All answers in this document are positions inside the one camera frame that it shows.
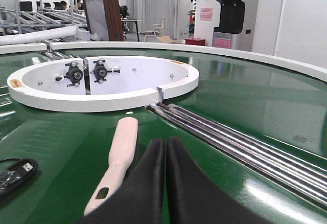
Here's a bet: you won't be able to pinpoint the white chair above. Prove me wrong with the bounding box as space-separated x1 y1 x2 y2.
144 16 167 42

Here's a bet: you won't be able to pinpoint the red box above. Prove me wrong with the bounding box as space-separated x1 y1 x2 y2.
185 37 205 46

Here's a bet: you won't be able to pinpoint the black USB cable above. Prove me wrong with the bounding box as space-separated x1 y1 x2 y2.
0 158 39 201

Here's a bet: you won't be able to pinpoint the steel rollers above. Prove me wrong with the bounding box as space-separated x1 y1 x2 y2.
146 103 326 209
40 40 79 60

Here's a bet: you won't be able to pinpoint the steel rollers right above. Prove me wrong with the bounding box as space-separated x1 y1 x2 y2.
146 103 326 209

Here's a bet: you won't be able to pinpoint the white outer rim right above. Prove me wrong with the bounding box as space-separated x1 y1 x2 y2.
50 41 326 82

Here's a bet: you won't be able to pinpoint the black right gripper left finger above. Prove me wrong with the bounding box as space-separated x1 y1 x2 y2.
76 139 165 223

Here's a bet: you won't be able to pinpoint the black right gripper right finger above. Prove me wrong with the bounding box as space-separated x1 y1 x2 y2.
166 137 269 223

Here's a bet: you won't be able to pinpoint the white outer rim left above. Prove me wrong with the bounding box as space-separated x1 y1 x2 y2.
0 43 47 55

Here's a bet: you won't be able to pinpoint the white inner conveyor ring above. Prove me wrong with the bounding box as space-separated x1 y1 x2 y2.
7 55 200 113

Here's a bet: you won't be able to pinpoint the left black bearing mount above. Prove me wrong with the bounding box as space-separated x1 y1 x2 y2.
54 61 83 87

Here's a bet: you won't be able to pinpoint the right black bearing mount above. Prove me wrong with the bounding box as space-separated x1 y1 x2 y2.
88 59 121 84

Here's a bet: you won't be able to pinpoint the black bearing mount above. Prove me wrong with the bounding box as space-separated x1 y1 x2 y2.
54 61 83 87
88 59 121 84

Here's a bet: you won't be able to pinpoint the white rim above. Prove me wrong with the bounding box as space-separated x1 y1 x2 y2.
50 41 326 82
0 43 47 55

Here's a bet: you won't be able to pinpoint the steel rollers rear left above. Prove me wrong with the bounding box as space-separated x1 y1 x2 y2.
40 40 79 60

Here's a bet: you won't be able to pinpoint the pink hand brush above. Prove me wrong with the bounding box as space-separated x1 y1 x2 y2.
84 117 138 215

